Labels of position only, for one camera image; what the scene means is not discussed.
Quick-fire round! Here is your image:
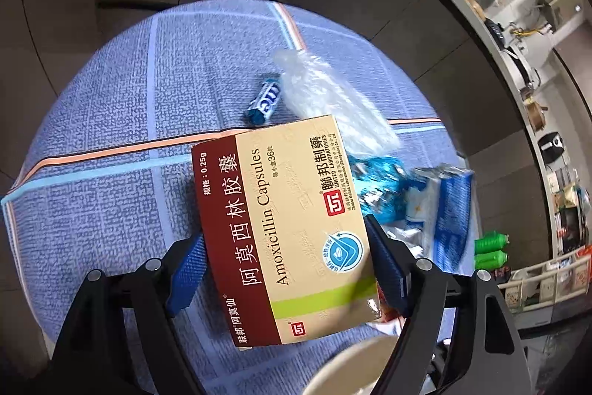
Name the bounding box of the cream round container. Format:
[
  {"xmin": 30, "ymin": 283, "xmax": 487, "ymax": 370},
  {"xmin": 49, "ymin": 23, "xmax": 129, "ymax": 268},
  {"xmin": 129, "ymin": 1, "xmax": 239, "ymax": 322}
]
[{"xmin": 303, "ymin": 336, "xmax": 403, "ymax": 395}]

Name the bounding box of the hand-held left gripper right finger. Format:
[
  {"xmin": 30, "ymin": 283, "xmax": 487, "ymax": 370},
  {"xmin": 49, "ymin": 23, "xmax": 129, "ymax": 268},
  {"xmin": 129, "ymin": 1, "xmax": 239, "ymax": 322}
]
[{"xmin": 364, "ymin": 214, "xmax": 530, "ymax": 395}]

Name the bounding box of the white storage rack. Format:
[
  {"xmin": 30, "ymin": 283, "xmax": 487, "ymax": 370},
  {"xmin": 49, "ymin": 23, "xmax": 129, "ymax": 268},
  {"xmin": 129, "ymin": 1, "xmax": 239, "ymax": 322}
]
[{"xmin": 499, "ymin": 246, "xmax": 592, "ymax": 312}]

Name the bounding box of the black air fryer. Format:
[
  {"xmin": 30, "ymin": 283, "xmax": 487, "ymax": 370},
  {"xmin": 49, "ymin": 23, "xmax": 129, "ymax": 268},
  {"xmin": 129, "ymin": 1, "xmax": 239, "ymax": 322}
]
[{"xmin": 538, "ymin": 133, "xmax": 564, "ymax": 167}]

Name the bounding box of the clear plastic bag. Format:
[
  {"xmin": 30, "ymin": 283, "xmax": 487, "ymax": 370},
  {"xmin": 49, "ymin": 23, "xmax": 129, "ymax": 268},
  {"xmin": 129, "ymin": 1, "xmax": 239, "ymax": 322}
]
[{"xmin": 273, "ymin": 49, "xmax": 402, "ymax": 155}]

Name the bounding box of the blue foil wrapper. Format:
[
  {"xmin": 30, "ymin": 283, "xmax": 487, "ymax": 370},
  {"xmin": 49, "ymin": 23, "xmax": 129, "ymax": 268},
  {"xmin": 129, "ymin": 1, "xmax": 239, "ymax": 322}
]
[{"xmin": 347, "ymin": 153, "xmax": 412, "ymax": 224}]

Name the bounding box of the yellow hose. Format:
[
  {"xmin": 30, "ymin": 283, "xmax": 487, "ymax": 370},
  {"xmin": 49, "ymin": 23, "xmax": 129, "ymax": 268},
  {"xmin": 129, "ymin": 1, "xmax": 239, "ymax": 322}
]
[{"xmin": 509, "ymin": 24, "xmax": 554, "ymax": 40}]

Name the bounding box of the brass pot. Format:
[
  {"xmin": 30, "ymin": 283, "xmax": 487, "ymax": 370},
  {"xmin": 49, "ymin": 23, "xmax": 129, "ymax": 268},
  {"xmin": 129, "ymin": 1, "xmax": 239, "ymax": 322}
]
[{"xmin": 526, "ymin": 98, "xmax": 549, "ymax": 132}]

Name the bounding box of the green plastic bottle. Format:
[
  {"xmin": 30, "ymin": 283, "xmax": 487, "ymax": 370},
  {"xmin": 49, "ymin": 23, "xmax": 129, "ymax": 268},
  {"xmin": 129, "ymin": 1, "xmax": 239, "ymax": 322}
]
[
  {"xmin": 474, "ymin": 251, "xmax": 509, "ymax": 272},
  {"xmin": 474, "ymin": 231, "xmax": 509, "ymax": 254}
]

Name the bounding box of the beige maroon medicine box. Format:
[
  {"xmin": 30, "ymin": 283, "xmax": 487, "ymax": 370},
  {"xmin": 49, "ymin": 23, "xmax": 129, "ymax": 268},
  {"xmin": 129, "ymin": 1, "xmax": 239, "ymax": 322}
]
[{"xmin": 191, "ymin": 114, "xmax": 384, "ymax": 347}]

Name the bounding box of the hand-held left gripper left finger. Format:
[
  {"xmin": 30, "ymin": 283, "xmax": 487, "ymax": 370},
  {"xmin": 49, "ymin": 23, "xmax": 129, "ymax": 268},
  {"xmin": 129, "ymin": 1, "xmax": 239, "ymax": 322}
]
[{"xmin": 44, "ymin": 233, "xmax": 218, "ymax": 395}]

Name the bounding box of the blue checked tablecloth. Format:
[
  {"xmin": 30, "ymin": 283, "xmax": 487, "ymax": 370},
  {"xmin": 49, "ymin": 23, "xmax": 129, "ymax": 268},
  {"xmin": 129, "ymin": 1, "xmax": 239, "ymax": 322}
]
[{"xmin": 0, "ymin": 0, "xmax": 472, "ymax": 395}]

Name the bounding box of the blue white candy roll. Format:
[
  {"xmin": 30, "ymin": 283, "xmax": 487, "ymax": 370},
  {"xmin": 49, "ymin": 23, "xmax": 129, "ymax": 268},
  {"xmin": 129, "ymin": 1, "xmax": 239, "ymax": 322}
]
[{"xmin": 244, "ymin": 73, "xmax": 284, "ymax": 126}]

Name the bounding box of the black cooktop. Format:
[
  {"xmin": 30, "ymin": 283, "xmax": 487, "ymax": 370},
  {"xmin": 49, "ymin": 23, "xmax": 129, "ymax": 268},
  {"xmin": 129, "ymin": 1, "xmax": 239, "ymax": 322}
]
[{"xmin": 483, "ymin": 19, "xmax": 508, "ymax": 50}]

